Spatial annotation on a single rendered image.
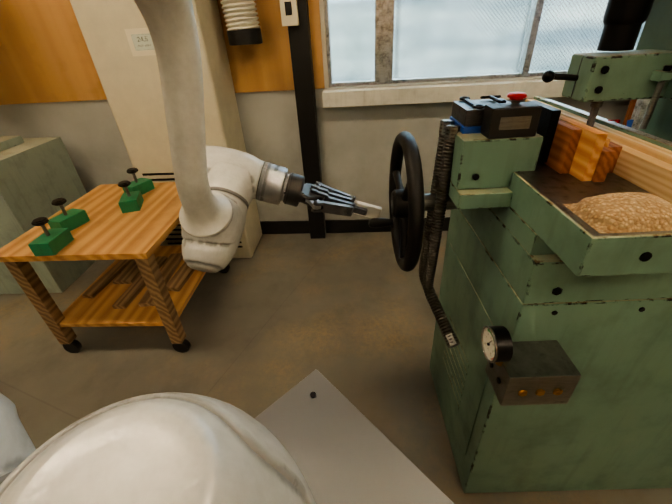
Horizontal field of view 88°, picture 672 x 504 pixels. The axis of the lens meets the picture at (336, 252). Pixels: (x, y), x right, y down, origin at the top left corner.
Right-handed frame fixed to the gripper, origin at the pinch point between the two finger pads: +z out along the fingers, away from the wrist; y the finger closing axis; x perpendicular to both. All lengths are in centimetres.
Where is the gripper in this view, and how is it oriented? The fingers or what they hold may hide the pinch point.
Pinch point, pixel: (366, 210)
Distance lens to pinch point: 86.8
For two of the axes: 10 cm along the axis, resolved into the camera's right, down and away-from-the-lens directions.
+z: 9.6, 2.4, 1.6
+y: 0.0, -5.5, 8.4
